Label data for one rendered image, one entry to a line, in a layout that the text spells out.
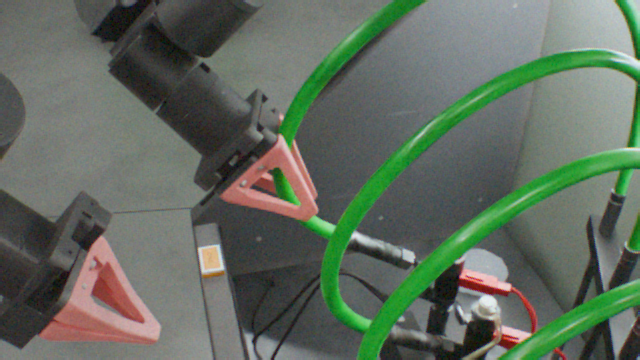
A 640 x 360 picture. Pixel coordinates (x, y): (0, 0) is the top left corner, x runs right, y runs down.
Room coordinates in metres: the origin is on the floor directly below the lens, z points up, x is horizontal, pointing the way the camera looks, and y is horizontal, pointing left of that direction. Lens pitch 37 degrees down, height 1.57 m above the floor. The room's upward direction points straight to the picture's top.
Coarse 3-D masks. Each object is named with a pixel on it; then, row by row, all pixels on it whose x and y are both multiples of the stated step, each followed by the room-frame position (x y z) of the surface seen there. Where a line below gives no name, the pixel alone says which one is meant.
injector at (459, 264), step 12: (456, 264) 0.45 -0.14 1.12; (444, 276) 0.45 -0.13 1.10; (456, 276) 0.45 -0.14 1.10; (432, 288) 0.46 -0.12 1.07; (444, 288) 0.45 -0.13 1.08; (456, 288) 0.45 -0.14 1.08; (432, 300) 0.45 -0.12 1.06; (444, 300) 0.45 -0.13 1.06; (444, 312) 0.45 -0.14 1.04; (432, 324) 0.46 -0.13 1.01; (444, 324) 0.45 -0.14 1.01; (444, 336) 0.46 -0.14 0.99
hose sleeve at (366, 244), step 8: (352, 240) 0.43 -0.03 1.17; (360, 240) 0.43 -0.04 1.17; (368, 240) 0.44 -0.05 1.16; (376, 240) 0.44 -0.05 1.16; (352, 248) 0.43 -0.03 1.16; (360, 248) 0.43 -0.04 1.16; (368, 248) 0.43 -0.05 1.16; (376, 248) 0.43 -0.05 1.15; (384, 248) 0.44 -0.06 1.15; (392, 248) 0.44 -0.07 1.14; (376, 256) 0.43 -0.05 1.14; (384, 256) 0.43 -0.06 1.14; (392, 256) 0.44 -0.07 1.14; (400, 256) 0.44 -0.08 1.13
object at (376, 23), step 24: (408, 0) 0.44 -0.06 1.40; (624, 0) 0.49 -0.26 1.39; (360, 24) 0.44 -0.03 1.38; (384, 24) 0.43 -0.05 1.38; (336, 48) 0.43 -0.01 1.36; (360, 48) 0.43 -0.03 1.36; (312, 72) 0.43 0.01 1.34; (336, 72) 0.43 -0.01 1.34; (312, 96) 0.42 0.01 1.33; (288, 120) 0.42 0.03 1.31; (288, 144) 0.41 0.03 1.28; (288, 192) 0.41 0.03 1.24; (624, 192) 0.50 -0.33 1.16
